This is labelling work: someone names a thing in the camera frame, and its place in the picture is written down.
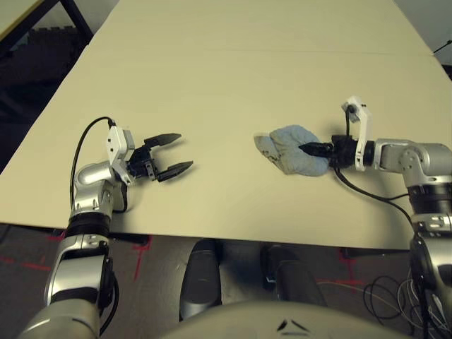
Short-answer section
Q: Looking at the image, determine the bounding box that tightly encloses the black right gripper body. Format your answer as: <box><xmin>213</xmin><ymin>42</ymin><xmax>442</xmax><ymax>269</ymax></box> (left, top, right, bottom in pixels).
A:
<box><xmin>328</xmin><ymin>134</ymin><xmax>359</xmax><ymax>169</ymax></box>

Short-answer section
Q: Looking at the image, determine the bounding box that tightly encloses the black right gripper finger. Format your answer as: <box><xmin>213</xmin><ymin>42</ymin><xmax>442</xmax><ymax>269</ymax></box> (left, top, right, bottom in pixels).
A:
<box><xmin>298</xmin><ymin>141</ymin><xmax>334</xmax><ymax>157</ymax></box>

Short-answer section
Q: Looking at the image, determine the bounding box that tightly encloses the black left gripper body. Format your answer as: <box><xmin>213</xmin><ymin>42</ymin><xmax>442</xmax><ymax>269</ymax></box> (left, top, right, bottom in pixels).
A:
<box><xmin>127</xmin><ymin>143</ymin><xmax>160</xmax><ymax>181</ymax></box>

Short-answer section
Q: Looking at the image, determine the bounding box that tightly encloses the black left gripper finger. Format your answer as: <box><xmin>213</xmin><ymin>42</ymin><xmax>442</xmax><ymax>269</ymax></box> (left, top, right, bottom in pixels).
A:
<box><xmin>157</xmin><ymin>160</ymin><xmax>195</xmax><ymax>184</ymax></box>
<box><xmin>143</xmin><ymin>132</ymin><xmax>182</xmax><ymax>148</ymax></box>

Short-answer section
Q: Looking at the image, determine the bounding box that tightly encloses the blue cleaning rag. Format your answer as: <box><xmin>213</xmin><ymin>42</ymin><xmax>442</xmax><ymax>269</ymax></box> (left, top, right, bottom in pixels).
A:
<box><xmin>253</xmin><ymin>124</ymin><xmax>328</xmax><ymax>177</ymax></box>

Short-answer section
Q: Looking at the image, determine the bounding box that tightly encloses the black table foot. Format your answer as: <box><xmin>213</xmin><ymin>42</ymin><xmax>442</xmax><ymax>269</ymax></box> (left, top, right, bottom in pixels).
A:
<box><xmin>340</xmin><ymin>248</ymin><xmax>412</xmax><ymax>261</ymax></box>

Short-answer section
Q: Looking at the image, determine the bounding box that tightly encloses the dark left robot leg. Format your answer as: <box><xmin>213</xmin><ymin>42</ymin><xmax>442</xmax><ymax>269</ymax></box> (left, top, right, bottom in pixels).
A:
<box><xmin>179</xmin><ymin>239</ymin><xmax>223</xmax><ymax>322</ymax></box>

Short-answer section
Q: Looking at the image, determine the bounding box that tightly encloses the dark robot leg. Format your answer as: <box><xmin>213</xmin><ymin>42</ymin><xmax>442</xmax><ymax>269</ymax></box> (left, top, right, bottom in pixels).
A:
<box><xmin>179</xmin><ymin>239</ymin><xmax>223</xmax><ymax>322</ymax></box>
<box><xmin>261</xmin><ymin>245</ymin><xmax>328</xmax><ymax>308</ymax></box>

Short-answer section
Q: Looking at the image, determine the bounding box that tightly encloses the dark right robot leg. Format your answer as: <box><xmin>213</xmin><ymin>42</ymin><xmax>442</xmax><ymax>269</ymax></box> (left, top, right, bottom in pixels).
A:
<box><xmin>261</xmin><ymin>245</ymin><xmax>328</xmax><ymax>308</ymax></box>

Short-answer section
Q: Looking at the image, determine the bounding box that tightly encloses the black foam floor mat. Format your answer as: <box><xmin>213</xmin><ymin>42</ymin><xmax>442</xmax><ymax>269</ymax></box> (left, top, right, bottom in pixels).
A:
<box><xmin>0</xmin><ymin>26</ymin><xmax>93</xmax><ymax>170</ymax></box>

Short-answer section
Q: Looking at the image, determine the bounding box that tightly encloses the grey robot torso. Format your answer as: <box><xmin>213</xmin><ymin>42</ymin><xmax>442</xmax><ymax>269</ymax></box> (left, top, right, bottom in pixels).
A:
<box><xmin>160</xmin><ymin>302</ymin><xmax>414</xmax><ymax>339</ymax></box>

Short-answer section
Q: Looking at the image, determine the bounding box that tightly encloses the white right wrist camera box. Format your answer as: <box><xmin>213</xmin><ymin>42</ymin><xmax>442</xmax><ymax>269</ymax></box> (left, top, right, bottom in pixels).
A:
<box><xmin>341</xmin><ymin>95</ymin><xmax>371</xmax><ymax>172</ymax></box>

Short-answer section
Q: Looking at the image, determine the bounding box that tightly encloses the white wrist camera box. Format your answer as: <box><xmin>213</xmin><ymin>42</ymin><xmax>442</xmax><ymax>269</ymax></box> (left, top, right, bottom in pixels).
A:
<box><xmin>341</xmin><ymin>95</ymin><xmax>371</xmax><ymax>172</ymax></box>
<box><xmin>105</xmin><ymin>124</ymin><xmax>137</xmax><ymax>186</ymax></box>

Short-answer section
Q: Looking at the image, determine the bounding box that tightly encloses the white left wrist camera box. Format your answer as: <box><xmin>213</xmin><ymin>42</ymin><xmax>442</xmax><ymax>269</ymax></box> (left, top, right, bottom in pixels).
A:
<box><xmin>105</xmin><ymin>124</ymin><xmax>137</xmax><ymax>186</ymax></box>

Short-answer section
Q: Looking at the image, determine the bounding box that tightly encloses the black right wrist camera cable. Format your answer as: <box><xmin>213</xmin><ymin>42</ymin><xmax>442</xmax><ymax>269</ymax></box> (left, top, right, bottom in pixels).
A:
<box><xmin>333</xmin><ymin>105</ymin><xmax>417</xmax><ymax>229</ymax></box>

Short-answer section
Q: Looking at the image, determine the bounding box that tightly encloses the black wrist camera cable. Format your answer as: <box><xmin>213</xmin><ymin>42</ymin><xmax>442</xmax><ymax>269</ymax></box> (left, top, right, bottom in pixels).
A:
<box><xmin>69</xmin><ymin>117</ymin><xmax>117</xmax><ymax>208</ymax></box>
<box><xmin>333</xmin><ymin>105</ymin><xmax>417</xmax><ymax>229</ymax></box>

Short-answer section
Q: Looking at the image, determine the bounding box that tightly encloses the black left wrist camera cable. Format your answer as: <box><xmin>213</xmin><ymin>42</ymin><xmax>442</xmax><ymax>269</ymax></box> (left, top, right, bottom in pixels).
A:
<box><xmin>69</xmin><ymin>117</ymin><xmax>117</xmax><ymax>208</ymax></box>

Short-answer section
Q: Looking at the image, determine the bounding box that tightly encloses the white floor cable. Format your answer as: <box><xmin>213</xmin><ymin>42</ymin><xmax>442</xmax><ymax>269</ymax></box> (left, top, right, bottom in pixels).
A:
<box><xmin>316</xmin><ymin>278</ymin><xmax>369</xmax><ymax>292</ymax></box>

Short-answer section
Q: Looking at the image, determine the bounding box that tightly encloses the neighbouring table black frame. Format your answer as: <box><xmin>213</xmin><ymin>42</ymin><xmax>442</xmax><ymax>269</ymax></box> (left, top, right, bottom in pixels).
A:
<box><xmin>0</xmin><ymin>0</ymin><xmax>94</xmax><ymax>61</ymax></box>

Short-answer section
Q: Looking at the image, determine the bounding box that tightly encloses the black camera tripod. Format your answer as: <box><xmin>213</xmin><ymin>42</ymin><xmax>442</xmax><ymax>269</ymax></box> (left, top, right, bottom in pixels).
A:
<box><xmin>433</xmin><ymin>38</ymin><xmax>452</xmax><ymax>56</ymax></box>

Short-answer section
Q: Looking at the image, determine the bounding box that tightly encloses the black floor cable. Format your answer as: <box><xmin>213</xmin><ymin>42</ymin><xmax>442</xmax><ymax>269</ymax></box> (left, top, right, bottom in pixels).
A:
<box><xmin>363</xmin><ymin>275</ymin><xmax>400</xmax><ymax>324</ymax></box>

